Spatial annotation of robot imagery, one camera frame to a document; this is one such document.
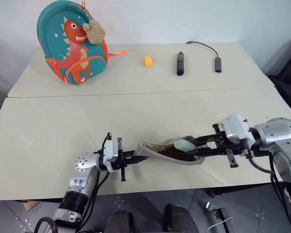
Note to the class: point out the black equipment stand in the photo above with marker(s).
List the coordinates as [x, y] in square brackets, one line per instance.
[288, 89]

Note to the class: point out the beige perforated shoe insole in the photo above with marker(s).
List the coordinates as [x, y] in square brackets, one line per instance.
[157, 151]

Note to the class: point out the pale green eraser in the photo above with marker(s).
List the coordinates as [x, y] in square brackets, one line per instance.
[184, 145]

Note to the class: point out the teal dinosaur backpack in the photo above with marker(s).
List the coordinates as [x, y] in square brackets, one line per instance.
[53, 26]

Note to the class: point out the brown cardboard piece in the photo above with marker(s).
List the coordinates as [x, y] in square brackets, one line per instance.
[31, 205]

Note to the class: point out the small metal clamp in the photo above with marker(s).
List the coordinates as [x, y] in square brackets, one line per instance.
[210, 206]

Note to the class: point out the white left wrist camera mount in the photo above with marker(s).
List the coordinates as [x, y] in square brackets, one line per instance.
[110, 149]

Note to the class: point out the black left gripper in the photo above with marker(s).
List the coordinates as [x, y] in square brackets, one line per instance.
[120, 162]

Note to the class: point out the dark rounded shape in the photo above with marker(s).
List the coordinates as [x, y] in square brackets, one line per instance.
[121, 222]
[178, 218]

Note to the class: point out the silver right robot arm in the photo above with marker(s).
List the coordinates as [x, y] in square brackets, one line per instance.
[279, 133]

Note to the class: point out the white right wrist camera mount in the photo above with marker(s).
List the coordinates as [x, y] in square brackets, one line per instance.
[236, 128]

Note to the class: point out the small yellow block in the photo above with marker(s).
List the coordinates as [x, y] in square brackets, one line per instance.
[148, 61]

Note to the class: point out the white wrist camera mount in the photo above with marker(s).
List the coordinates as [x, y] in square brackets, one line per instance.
[110, 149]
[236, 128]

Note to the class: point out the black table frame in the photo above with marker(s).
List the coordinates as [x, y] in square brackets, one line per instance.
[237, 191]

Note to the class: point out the black bar on floor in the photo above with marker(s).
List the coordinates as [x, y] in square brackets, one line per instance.
[223, 219]

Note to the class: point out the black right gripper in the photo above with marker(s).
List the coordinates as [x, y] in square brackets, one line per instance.
[229, 148]

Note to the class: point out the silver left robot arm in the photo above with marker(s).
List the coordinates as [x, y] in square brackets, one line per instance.
[83, 165]

